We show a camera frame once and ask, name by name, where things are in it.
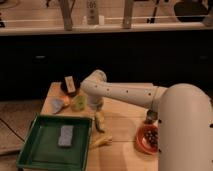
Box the white remote device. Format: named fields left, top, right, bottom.
left=86, top=0, right=99, bottom=25

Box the wooden chair leg left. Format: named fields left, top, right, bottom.
left=58, top=0, right=73, bottom=31

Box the green plastic tray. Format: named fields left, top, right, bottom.
left=17, top=115, right=92, bottom=171

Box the wooden chair leg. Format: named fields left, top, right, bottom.
left=58, top=0, right=73, bottom=31
left=122, top=0, right=134, bottom=29

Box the orange fruit toy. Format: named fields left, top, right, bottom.
left=62, top=96, right=70, bottom=107

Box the yellow banana toy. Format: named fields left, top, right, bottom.
left=90, top=136, right=112, bottom=149

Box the wooden chair leg right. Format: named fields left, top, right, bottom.
left=122, top=0, right=134, bottom=29

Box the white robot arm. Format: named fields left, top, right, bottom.
left=81, top=70, right=213, bottom=171

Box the brown wooden block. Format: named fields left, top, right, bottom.
left=65, top=76, right=75, bottom=93

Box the small metal cup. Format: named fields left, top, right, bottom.
left=145, top=110, right=158, bottom=124

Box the green plastic cup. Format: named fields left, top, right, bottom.
left=72, top=95, right=86, bottom=111

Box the orange bowl with beans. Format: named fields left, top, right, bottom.
left=135, top=125, right=158, bottom=155

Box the black cable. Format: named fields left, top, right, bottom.
left=0, top=118, right=26, bottom=144

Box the blue grey sponge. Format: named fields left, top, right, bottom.
left=58, top=125, right=74, bottom=147

